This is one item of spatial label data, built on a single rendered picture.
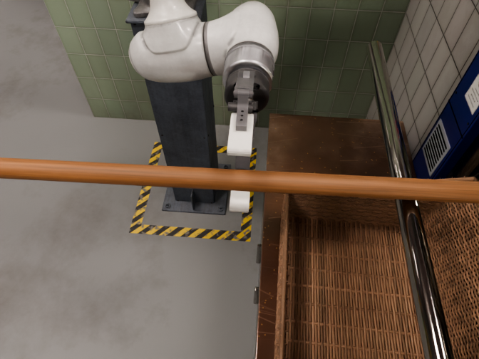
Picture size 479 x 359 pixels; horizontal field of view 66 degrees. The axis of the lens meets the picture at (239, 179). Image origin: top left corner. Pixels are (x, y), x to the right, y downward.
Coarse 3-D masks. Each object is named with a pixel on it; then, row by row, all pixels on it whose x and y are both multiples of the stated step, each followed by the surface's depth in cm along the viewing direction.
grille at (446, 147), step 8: (440, 120) 114; (440, 128) 113; (432, 136) 118; (440, 136) 113; (432, 144) 118; (440, 144) 113; (448, 144) 108; (424, 152) 123; (432, 152) 118; (440, 152) 112; (432, 160) 117; (440, 160) 112; (432, 168) 117
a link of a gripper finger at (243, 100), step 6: (240, 90) 48; (246, 90) 48; (240, 96) 48; (246, 96) 48; (240, 102) 49; (246, 102) 49; (240, 108) 49; (246, 108) 49; (240, 114) 48; (246, 114) 48; (240, 120) 48; (246, 120) 47; (240, 126) 47; (246, 126) 47
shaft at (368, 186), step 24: (0, 168) 52; (24, 168) 52; (48, 168) 52; (72, 168) 52; (96, 168) 52; (120, 168) 51; (144, 168) 51; (168, 168) 51; (192, 168) 52; (216, 168) 52; (288, 192) 51; (312, 192) 51; (336, 192) 50; (360, 192) 50; (384, 192) 50; (408, 192) 50; (432, 192) 49; (456, 192) 49
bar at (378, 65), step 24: (384, 72) 68; (384, 96) 65; (384, 120) 62; (384, 144) 60; (408, 168) 55; (408, 216) 51; (408, 240) 49; (408, 264) 48; (432, 264) 47; (432, 288) 44; (432, 312) 43; (432, 336) 42
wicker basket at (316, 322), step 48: (288, 240) 113; (336, 240) 113; (384, 240) 113; (432, 240) 103; (288, 288) 104; (336, 288) 104; (384, 288) 104; (288, 336) 97; (336, 336) 97; (384, 336) 97
